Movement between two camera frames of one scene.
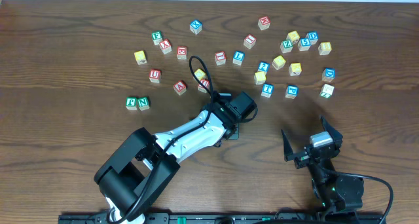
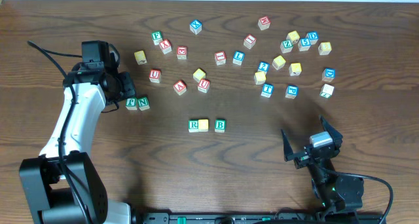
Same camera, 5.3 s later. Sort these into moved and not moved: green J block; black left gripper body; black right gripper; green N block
Moved: black left gripper body
Not moved: green J block; black right gripper; green N block
